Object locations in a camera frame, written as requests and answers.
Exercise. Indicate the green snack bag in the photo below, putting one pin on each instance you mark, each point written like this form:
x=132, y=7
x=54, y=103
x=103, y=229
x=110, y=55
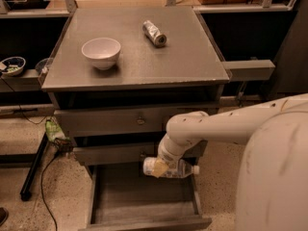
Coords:
x=55, y=133

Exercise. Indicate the white ceramic bowl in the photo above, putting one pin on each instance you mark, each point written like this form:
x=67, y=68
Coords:
x=101, y=53

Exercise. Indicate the small glass bowl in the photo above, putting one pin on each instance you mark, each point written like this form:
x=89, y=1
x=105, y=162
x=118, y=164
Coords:
x=43, y=65

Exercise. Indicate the blue patterned bowl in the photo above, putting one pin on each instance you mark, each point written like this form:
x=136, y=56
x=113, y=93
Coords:
x=12, y=66

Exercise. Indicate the middle grey drawer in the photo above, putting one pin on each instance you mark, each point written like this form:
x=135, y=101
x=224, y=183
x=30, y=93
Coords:
x=116, y=153

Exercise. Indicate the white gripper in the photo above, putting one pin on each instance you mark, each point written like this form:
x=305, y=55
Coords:
x=167, y=155

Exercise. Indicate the grey side shelf beam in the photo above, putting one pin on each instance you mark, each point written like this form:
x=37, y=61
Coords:
x=251, y=70

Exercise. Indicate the top grey drawer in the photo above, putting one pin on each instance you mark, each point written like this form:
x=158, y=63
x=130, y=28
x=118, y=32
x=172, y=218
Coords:
x=123, y=120

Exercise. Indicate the grey wooden drawer cabinet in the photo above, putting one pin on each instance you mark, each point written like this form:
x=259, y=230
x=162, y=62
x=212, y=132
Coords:
x=187, y=70

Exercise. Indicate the black metal table leg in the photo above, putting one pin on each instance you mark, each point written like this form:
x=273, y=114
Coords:
x=25, y=193

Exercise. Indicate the silver metal can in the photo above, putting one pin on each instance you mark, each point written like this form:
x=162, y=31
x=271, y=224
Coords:
x=154, y=34

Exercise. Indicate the bottom grey open drawer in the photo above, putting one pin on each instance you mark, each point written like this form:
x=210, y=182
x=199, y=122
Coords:
x=122, y=198

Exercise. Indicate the dark shoe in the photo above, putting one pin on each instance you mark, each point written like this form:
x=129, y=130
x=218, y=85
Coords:
x=3, y=215

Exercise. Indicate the grey left low shelf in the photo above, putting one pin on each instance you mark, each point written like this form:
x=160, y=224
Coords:
x=28, y=80

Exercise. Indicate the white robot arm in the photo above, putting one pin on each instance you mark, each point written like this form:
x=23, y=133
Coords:
x=272, y=192

